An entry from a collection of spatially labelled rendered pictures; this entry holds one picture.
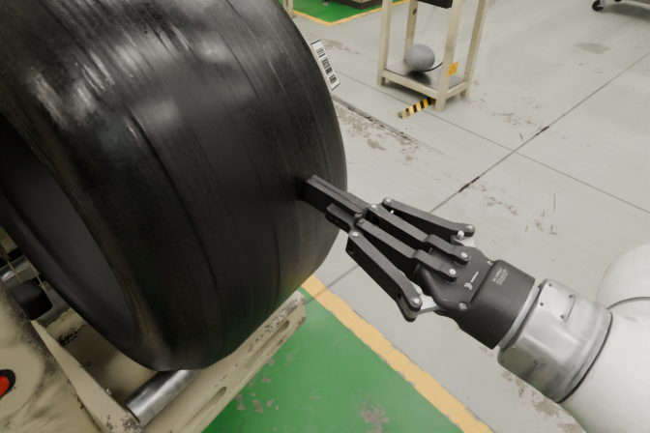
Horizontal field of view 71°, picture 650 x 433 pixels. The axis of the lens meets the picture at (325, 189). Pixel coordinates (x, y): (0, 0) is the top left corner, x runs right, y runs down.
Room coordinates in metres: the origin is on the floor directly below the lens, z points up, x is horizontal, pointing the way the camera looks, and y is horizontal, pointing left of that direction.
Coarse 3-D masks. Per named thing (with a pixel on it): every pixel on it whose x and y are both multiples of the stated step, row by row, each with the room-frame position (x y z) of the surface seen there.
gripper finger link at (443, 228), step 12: (384, 204) 0.36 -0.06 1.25; (396, 204) 0.36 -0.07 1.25; (408, 216) 0.35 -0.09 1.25; (420, 216) 0.35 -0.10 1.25; (432, 216) 0.35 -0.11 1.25; (420, 228) 0.35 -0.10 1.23; (432, 228) 0.34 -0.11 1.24; (444, 228) 0.34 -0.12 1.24; (456, 228) 0.33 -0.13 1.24; (468, 228) 0.34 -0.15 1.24; (444, 240) 0.33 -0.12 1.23
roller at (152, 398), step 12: (168, 372) 0.36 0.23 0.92; (180, 372) 0.36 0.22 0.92; (192, 372) 0.37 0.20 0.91; (144, 384) 0.35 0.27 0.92; (156, 384) 0.34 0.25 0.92; (168, 384) 0.35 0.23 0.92; (180, 384) 0.35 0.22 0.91; (132, 396) 0.33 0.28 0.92; (144, 396) 0.32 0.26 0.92; (156, 396) 0.33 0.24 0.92; (168, 396) 0.33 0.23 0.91; (132, 408) 0.31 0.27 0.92; (144, 408) 0.31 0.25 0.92; (156, 408) 0.32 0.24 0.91; (144, 420) 0.30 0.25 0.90
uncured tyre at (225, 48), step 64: (0, 0) 0.38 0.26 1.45; (64, 0) 0.38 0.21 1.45; (128, 0) 0.41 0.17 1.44; (192, 0) 0.45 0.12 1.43; (256, 0) 0.49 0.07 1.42; (0, 64) 0.35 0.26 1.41; (64, 64) 0.34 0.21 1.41; (128, 64) 0.35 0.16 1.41; (192, 64) 0.39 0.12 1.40; (256, 64) 0.43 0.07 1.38; (0, 128) 0.65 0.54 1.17; (64, 128) 0.32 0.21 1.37; (128, 128) 0.32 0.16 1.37; (192, 128) 0.34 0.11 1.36; (256, 128) 0.38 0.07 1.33; (320, 128) 0.44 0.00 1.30; (0, 192) 0.55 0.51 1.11; (64, 192) 0.31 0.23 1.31; (128, 192) 0.29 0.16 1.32; (192, 192) 0.31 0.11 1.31; (256, 192) 0.34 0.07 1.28; (64, 256) 0.55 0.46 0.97; (128, 256) 0.28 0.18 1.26; (192, 256) 0.28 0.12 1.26; (256, 256) 0.32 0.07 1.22; (320, 256) 0.42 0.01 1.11; (128, 320) 0.45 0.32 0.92; (192, 320) 0.27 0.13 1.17; (256, 320) 0.32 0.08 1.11
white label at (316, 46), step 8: (320, 40) 0.54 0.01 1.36; (312, 48) 0.50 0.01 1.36; (320, 48) 0.52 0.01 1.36; (320, 56) 0.51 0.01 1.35; (328, 56) 0.53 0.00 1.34; (320, 64) 0.50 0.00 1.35; (328, 64) 0.52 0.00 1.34; (328, 72) 0.50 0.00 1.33; (328, 80) 0.49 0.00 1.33; (336, 80) 0.51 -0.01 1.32; (328, 88) 0.48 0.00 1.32; (336, 88) 0.50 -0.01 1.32
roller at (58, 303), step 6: (48, 294) 0.51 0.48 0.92; (54, 294) 0.51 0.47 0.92; (54, 300) 0.50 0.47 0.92; (60, 300) 0.50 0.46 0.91; (54, 306) 0.49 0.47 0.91; (60, 306) 0.49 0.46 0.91; (66, 306) 0.50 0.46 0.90; (48, 312) 0.48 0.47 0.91; (54, 312) 0.48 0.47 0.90; (60, 312) 0.49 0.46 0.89; (42, 318) 0.47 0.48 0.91; (48, 318) 0.47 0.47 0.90; (54, 318) 0.48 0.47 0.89; (42, 324) 0.47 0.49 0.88
